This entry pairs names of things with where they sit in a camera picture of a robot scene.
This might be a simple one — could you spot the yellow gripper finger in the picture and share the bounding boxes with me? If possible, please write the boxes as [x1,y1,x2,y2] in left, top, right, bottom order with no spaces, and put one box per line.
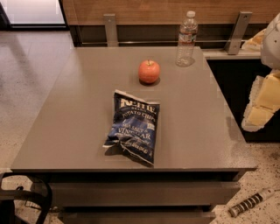
[241,29,265,51]
[241,70,280,132]

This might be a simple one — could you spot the clear plastic water bottle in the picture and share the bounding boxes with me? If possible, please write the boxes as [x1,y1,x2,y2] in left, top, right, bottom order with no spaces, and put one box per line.
[176,10,198,67]

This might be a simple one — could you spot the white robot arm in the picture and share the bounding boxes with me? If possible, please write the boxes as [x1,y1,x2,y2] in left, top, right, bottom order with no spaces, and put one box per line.
[241,13,280,132]

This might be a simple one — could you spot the blue Kettle chip bag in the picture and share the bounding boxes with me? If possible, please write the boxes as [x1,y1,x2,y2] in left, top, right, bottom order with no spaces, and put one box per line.
[103,90,160,165]

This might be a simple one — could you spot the white power strip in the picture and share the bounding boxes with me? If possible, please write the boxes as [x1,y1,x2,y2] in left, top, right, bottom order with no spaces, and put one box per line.
[228,188,276,218]

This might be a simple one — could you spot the red apple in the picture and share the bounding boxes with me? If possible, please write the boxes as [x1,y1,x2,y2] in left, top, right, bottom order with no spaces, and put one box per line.
[138,59,160,84]

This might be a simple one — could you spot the grey table drawer unit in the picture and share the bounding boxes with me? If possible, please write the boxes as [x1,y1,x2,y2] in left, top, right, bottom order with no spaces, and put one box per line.
[38,171,240,224]

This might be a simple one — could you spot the black chair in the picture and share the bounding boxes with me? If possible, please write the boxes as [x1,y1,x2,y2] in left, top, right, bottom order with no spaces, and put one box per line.
[0,172,53,224]

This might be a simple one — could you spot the right metal bracket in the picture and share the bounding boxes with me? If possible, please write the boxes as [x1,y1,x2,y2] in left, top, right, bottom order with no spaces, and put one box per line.
[225,11,252,55]

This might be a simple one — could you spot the metal bracket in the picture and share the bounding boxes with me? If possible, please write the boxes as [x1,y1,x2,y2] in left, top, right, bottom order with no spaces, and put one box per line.
[103,14,119,47]
[225,11,252,55]

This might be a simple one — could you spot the left metal bracket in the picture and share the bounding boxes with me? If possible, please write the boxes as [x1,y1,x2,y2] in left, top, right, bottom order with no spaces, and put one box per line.
[103,14,119,47]

